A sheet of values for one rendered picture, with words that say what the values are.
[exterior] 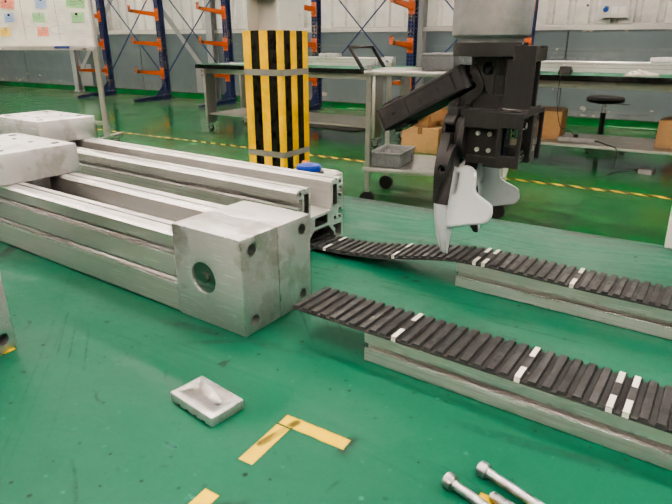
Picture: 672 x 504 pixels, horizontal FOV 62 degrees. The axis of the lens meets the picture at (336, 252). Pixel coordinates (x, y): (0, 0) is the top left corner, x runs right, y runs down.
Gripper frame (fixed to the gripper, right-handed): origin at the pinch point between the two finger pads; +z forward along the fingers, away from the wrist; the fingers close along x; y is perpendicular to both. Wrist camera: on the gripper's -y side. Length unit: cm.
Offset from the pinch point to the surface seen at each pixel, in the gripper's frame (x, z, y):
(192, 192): -5.1, 0.0, -37.7
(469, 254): 0.0, 2.3, 1.9
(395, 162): 257, 53, -150
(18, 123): -6, -6, -82
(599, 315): -2.1, 4.9, 16.3
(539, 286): -2.1, 3.3, 10.3
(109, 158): -5, -3, -57
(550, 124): 462, 49, -109
